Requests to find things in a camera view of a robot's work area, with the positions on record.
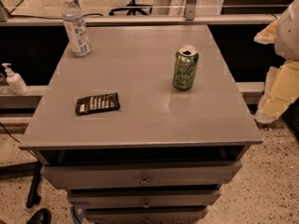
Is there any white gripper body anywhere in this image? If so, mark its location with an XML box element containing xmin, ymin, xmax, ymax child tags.
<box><xmin>275</xmin><ymin>0</ymin><xmax>299</xmax><ymax>61</ymax></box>

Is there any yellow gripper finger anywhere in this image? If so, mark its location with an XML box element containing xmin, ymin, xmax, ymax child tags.
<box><xmin>255</xmin><ymin>60</ymin><xmax>299</xmax><ymax>124</ymax></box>
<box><xmin>254</xmin><ymin>20</ymin><xmax>278</xmax><ymax>45</ymax></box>

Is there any green soda can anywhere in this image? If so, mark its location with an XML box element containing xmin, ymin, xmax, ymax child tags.
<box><xmin>173</xmin><ymin>45</ymin><xmax>199</xmax><ymax>91</ymax></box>

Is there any top grey drawer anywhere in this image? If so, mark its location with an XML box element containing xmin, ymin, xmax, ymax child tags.
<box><xmin>42</xmin><ymin>161</ymin><xmax>242</xmax><ymax>189</ymax></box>

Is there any grey drawer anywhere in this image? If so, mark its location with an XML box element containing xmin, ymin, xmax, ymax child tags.
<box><xmin>42</xmin><ymin>161</ymin><xmax>242</xmax><ymax>189</ymax></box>
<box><xmin>84</xmin><ymin>206</ymin><xmax>207</xmax><ymax>224</ymax></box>
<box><xmin>67</xmin><ymin>189</ymin><xmax>221</xmax><ymax>209</ymax></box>

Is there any grey drawer cabinet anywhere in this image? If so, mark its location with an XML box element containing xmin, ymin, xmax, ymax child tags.
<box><xmin>19</xmin><ymin>24</ymin><xmax>264</xmax><ymax>224</ymax></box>

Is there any bottom grey drawer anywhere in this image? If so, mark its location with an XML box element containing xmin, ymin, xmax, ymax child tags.
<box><xmin>84</xmin><ymin>206</ymin><xmax>207</xmax><ymax>224</ymax></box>

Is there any black snack bar wrapper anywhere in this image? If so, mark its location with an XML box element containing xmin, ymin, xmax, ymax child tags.
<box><xmin>75</xmin><ymin>92</ymin><xmax>121</xmax><ymax>116</ymax></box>

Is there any clear plastic water bottle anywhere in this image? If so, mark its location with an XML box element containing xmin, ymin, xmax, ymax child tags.
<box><xmin>62</xmin><ymin>0</ymin><xmax>92</xmax><ymax>57</ymax></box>

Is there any middle grey drawer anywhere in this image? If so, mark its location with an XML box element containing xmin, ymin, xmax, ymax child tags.
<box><xmin>67</xmin><ymin>189</ymin><xmax>221</xmax><ymax>209</ymax></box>

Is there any white pump sanitizer bottle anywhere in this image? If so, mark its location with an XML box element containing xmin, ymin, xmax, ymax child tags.
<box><xmin>3</xmin><ymin>63</ymin><xmax>29</xmax><ymax>95</ymax></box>

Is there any black floor stand leg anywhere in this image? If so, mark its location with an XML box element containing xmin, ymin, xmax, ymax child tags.
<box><xmin>0</xmin><ymin>161</ymin><xmax>42</xmax><ymax>208</ymax></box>

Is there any black shoe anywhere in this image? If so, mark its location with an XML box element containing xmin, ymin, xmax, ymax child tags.
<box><xmin>26</xmin><ymin>208</ymin><xmax>51</xmax><ymax>224</ymax></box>

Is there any black cable on floor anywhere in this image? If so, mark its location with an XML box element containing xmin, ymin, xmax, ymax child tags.
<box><xmin>0</xmin><ymin>121</ymin><xmax>39</xmax><ymax>161</ymax></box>

